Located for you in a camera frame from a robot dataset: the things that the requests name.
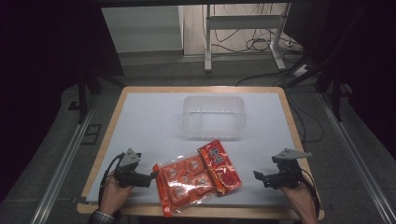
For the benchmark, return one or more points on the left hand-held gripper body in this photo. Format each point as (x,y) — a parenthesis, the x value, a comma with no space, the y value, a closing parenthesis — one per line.
(128,166)

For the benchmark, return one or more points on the white power strip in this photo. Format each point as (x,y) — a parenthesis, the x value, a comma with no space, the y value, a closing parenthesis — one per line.
(301,70)

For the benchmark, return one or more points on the black metal stand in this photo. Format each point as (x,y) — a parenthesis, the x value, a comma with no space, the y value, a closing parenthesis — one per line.
(336,99)
(82,99)

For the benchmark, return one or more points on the grey wall panel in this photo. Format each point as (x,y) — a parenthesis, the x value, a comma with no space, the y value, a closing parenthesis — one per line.
(141,28)

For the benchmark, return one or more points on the red and orange snack packet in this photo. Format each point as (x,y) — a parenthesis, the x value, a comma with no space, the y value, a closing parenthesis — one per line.
(193,177)

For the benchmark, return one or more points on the white metal desk frame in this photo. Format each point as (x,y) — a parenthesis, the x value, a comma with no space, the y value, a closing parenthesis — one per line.
(246,21)

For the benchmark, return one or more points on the person's left hand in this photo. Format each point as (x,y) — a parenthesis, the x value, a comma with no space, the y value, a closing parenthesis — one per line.
(113,196)

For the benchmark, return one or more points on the white table mat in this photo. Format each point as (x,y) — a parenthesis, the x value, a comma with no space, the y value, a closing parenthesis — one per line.
(149,124)

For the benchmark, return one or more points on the clear plastic container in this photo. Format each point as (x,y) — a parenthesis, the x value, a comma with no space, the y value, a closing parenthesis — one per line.
(213,119)

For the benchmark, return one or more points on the person's right hand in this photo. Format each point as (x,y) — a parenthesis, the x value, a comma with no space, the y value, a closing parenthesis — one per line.
(299,199)

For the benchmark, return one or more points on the aluminium floor rail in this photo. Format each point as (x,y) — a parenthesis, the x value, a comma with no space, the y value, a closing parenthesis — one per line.
(358,161)
(65,161)

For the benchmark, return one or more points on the black floor plate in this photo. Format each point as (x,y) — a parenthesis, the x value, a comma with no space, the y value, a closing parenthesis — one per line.
(91,133)

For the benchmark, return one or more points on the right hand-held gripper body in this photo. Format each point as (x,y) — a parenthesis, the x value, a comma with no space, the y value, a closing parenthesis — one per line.
(289,169)

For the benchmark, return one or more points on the dark curtain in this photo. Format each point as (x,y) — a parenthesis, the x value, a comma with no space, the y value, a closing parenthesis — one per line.
(37,62)
(361,46)

